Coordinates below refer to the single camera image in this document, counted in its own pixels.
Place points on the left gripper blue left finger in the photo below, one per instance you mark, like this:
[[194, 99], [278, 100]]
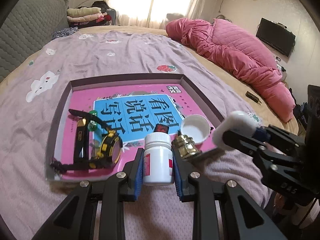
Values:
[[75, 217]]

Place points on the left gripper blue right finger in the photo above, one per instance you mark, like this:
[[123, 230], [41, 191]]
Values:
[[221, 210]]

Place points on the black yellow wrist watch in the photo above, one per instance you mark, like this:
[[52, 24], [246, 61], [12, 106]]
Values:
[[91, 154]]

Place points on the brass metal fitting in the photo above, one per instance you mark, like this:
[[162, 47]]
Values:
[[186, 147]]

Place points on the white pill bottle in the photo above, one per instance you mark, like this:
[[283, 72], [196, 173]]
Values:
[[158, 160]]

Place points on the white ribbed jar lid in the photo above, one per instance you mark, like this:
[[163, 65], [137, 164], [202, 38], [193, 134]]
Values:
[[197, 127]]

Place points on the red black lighter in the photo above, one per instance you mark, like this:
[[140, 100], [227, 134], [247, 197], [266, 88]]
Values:
[[161, 128]]

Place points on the white earbuds case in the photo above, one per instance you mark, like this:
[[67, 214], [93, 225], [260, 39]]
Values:
[[244, 123]]

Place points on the grey cardboard box tray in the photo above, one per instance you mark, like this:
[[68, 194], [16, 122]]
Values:
[[55, 136]]

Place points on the pink and blue book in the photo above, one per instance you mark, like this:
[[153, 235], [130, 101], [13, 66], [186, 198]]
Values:
[[133, 111]]

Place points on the purple patterned bed sheet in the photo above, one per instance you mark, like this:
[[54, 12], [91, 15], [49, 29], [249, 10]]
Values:
[[26, 116]]

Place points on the black flat television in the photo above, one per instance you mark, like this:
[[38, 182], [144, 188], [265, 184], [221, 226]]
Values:
[[276, 36]]

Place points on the pink quilted duvet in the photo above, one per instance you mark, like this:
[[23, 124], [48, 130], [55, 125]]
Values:
[[239, 53]]

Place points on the grey quilted headboard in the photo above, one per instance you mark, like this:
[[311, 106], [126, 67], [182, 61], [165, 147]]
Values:
[[29, 26]]

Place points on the stack of folded clothes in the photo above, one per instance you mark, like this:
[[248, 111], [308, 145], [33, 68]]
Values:
[[96, 15]]

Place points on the white sheer curtain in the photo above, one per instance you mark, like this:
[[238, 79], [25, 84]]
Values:
[[154, 13]]

